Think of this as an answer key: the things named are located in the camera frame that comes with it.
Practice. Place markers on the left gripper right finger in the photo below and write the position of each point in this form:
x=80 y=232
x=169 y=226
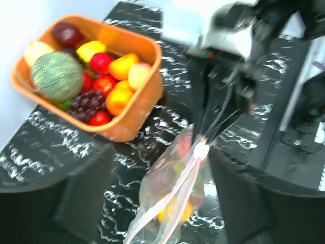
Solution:
x=259 y=208

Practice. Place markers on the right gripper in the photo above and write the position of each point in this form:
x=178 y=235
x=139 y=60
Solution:
x=222 y=91

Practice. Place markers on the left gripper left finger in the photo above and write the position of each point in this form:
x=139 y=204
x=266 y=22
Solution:
x=63 y=207

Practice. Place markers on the pink dotted zip bag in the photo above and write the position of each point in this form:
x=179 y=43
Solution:
x=171 y=191

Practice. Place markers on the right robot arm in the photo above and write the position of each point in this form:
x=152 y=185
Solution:
x=270 y=19

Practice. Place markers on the yellow peach front right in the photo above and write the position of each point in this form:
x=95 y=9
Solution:
x=138 y=74

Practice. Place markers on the red tomato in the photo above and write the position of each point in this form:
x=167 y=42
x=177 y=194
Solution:
x=101 y=118

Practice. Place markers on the orange fruit front left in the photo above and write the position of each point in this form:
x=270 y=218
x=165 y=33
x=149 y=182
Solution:
x=119 y=97

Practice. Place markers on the dark purple grape bunch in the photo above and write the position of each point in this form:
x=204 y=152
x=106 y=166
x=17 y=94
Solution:
x=87 y=105

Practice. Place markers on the netted green melon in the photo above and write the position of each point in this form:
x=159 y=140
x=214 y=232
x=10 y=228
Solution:
x=57 y=75

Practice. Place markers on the yellow bell pepper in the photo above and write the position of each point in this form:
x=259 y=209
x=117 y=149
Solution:
x=88 y=50

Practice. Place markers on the yellow red peach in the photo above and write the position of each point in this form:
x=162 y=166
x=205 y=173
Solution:
x=34 y=50

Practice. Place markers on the dark red apple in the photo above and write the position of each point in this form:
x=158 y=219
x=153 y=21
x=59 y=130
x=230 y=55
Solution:
x=67 y=34

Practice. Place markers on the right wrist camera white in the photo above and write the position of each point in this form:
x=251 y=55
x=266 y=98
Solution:
x=221 y=25

